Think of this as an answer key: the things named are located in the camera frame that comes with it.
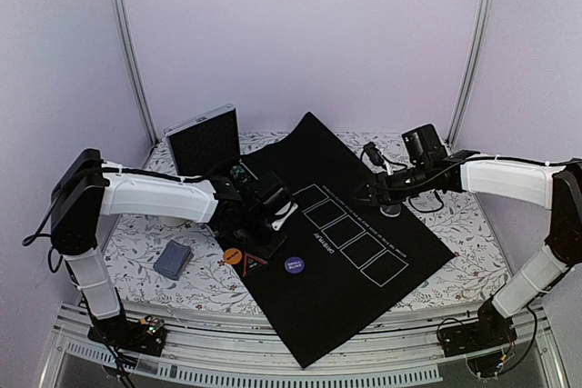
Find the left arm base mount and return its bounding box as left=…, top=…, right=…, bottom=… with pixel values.
left=87, top=314, right=167, bottom=357

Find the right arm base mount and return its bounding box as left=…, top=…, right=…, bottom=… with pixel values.
left=436, top=314, right=517, bottom=378

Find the black red triangle button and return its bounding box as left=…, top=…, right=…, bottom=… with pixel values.
left=243, top=252, right=268, bottom=277

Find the left aluminium frame post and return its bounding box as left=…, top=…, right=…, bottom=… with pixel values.
left=111, top=0, right=159, bottom=146

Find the black poker play mat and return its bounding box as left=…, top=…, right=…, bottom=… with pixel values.
left=235, top=114, right=454, bottom=367

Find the orange big blind button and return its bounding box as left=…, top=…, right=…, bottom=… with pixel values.
left=223, top=248, right=243, bottom=265

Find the right aluminium frame post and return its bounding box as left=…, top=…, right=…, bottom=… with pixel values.
left=447, top=0, right=493, bottom=147

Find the green poker chip stack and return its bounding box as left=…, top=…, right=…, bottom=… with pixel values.
left=230, top=164, right=252, bottom=184

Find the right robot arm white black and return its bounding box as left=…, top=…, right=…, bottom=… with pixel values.
left=355, top=124, right=581, bottom=348

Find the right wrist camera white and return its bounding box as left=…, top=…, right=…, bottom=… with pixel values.
left=363, top=142, right=394, bottom=175

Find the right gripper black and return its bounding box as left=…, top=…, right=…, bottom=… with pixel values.
left=348, top=163, right=431, bottom=208

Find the black round dealer button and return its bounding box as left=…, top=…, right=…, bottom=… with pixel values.
left=380, top=204, right=402, bottom=218

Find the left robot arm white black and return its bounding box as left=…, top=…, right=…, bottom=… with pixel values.
left=22, top=148, right=297, bottom=346

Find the aluminium frame post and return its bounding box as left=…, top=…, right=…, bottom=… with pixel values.
left=111, top=0, right=159, bottom=146
left=447, top=0, right=493, bottom=147

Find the aluminium poker chip case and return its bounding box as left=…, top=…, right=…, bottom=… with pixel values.
left=165, top=104, right=257, bottom=181

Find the blue playing card deck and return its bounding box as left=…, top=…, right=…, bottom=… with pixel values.
left=154, top=241, right=192, bottom=281

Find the purple small blind button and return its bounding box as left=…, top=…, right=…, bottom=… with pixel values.
left=284, top=256, right=306, bottom=274

